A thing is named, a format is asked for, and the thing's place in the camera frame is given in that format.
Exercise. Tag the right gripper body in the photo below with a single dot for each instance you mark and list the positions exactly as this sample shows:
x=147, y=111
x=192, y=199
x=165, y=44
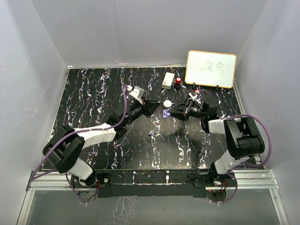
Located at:
x=195, y=111

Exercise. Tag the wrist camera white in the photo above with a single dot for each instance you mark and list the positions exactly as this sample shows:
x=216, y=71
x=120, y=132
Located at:
x=137, y=93
x=194, y=95

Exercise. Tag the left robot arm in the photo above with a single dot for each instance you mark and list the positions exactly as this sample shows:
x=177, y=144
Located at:
x=65, y=157

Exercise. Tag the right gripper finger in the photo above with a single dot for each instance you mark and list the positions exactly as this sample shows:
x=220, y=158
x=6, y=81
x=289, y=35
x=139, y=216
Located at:
x=180, y=108
x=180, y=116

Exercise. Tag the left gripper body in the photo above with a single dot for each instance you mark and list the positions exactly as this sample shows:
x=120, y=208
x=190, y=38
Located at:
x=138, y=109

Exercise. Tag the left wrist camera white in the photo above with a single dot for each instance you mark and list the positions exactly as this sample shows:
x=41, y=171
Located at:
x=137, y=93

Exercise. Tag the aluminium frame rail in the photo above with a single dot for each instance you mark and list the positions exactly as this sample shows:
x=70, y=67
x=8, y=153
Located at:
x=155, y=198

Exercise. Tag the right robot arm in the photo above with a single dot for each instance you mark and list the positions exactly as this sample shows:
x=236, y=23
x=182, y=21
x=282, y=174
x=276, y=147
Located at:
x=243, y=138

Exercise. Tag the white cardboard box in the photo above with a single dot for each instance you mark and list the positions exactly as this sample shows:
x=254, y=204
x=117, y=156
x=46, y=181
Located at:
x=168, y=81

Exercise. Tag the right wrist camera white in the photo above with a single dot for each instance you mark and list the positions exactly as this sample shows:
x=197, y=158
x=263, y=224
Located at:
x=194, y=95

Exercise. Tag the white earbud charging case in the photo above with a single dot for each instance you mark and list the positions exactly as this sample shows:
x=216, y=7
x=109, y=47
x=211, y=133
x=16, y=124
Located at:
x=167, y=104

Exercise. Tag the purple round earbud case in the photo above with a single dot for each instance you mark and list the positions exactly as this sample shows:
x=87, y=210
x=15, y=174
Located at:
x=166, y=114

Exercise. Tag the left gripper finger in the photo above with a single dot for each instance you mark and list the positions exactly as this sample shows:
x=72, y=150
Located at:
x=152, y=104
x=152, y=110

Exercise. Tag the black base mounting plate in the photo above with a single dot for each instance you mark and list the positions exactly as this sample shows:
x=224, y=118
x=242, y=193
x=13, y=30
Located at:
x=164, y=182

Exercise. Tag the white whiteboard yellow frame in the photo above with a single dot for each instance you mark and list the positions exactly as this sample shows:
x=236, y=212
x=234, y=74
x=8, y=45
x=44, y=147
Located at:
x=210, y=69

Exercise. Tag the red emergency stop button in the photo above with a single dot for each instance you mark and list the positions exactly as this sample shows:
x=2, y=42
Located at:
x=177, y=84

